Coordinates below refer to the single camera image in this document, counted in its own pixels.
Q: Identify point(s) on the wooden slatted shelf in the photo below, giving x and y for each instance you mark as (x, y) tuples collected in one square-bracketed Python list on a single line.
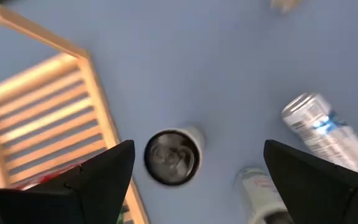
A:
[(101, 102)]

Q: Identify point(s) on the white Celsius can yellow base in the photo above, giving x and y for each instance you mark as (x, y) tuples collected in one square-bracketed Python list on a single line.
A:
[(172, 158)]

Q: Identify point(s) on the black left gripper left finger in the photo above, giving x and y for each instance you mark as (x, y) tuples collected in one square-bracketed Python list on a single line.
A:
[(73, 205)]

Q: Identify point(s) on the Celsius Arctic Vibe can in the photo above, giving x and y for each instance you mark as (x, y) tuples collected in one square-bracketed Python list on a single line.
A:
[(322, 124), (256, 193)]

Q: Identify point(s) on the red Coca-Cola can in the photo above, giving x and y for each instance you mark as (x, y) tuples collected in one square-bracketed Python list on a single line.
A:
[(47, 178)]

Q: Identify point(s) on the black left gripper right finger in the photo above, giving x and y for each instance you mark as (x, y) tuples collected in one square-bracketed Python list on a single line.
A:
[(322, 199)]

